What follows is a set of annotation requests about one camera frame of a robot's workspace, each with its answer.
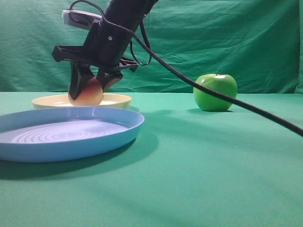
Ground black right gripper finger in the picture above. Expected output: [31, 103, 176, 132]
[96, 69, 123, 93]

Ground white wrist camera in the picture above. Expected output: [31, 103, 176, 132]
[62, 9, 102, 30]

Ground green apple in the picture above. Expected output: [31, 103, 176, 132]
[193, 72, 238, 112]

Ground blue plastic plate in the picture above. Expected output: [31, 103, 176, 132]
[0, 106, 145, 163]

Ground yellow plastic plate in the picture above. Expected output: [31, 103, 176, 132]
[31, 93, 132, 109]

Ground green table cloth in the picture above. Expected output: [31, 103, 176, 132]
[0, 93, 303, 227]

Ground thick black cable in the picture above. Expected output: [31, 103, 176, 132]
[70, 0, 303, 137]

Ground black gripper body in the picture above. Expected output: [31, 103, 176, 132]
[52, 20, 138, 72]

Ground green backdrop cloth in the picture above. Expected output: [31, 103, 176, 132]
[0, 0, 303, 93]

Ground thin black cable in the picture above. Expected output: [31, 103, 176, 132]
[129, 14, 152, 67]

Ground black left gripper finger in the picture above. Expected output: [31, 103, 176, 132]
[70, 62, 94, 100]

